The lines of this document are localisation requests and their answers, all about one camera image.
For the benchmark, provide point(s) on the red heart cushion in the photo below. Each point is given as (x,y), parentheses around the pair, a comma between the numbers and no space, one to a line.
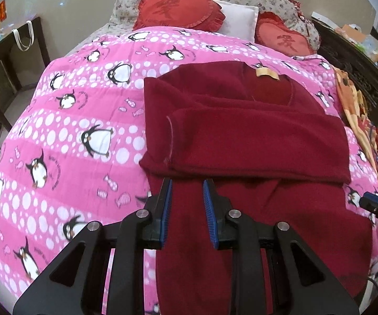
(271,32)
(203,15)

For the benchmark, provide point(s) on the white square pillow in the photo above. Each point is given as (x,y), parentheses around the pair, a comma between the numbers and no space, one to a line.
(240,20)

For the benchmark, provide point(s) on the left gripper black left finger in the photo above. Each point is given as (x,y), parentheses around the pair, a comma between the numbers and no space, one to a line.
(101,270)

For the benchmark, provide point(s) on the right red heart cushion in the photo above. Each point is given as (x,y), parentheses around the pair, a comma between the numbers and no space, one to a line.
(271,32)

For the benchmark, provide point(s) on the dark carved wooden headboard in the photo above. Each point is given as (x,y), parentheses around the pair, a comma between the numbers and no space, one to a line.
(347,57)

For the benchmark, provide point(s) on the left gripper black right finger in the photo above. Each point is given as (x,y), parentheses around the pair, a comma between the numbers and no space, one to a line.
(274,271)

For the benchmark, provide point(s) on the orange cartoon blanket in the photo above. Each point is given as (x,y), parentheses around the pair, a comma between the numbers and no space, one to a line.
(355,110)

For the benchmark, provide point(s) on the left red heart cushion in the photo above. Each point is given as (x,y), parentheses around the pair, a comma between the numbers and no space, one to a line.
(203,15)

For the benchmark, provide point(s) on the dark red knit sweater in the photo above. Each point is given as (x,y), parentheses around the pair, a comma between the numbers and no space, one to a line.
(271,149)

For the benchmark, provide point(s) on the red wall decoration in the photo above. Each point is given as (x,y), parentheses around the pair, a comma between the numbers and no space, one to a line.
(3,10)

